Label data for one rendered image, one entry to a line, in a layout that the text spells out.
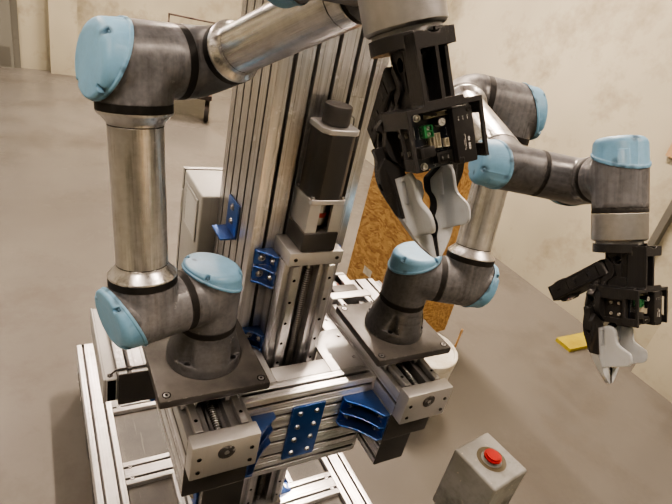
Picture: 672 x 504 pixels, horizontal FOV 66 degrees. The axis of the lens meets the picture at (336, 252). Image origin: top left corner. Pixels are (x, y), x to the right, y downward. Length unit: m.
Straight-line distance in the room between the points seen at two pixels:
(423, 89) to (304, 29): 0.31
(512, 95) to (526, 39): 3.37
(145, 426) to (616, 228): 1.75
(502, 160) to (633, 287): 0.26
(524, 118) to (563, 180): 0.37
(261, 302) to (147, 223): 0.49
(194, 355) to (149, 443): 1.04
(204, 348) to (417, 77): 0.75
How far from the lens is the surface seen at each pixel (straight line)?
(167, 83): 0.85
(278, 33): 0.75
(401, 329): 1.29
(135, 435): 2.11
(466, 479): 1.29
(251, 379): 1.12
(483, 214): 1.26
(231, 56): 0.84
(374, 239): 2.78
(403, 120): 0.45
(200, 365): 1.08
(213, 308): 1.00
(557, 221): 4.22
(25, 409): 2.55
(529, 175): 0.87
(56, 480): 2.29
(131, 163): 0.87
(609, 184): 0.84
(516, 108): 1.24
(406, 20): 0.47
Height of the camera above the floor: 1.80
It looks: 27 degrees down
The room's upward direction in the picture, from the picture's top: 14 degrees clockwise
